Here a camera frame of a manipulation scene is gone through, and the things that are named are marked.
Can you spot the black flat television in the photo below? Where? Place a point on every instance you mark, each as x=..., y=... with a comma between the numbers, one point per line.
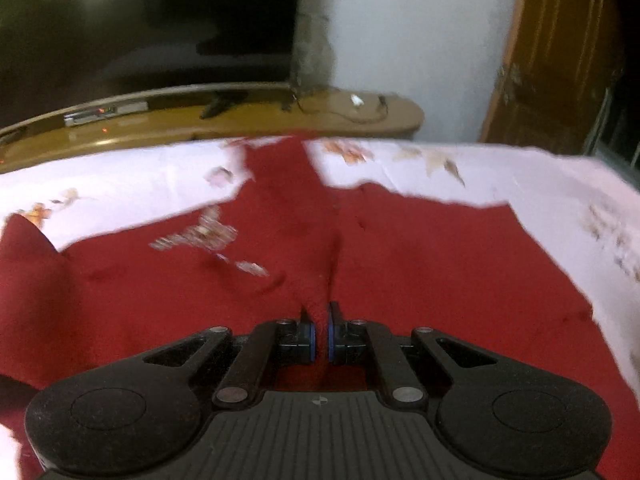
x=125, y=20

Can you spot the brown wooden door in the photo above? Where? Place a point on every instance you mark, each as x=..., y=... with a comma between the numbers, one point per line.
x=555, y=50

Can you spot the small white plug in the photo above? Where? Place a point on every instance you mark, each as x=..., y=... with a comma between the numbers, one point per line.
x=356, y=100

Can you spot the dark barred frame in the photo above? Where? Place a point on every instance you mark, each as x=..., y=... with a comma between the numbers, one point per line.
x=612, y=135

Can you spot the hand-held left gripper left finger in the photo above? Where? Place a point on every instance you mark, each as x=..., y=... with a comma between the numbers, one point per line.
x=310, y=342

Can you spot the white floral bedsheet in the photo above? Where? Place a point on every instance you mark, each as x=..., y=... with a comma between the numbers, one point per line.
x=125, y=185

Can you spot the wooden television cabinet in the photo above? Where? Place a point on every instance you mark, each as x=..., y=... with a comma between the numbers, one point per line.
x=165, y=130

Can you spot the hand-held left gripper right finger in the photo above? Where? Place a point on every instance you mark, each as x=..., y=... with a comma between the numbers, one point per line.
x=332, y=343

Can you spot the red garment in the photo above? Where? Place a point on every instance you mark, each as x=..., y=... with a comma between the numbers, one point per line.
x=425, y=270

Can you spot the silver set-top box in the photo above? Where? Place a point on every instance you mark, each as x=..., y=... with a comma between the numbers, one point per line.
x=105, y=113

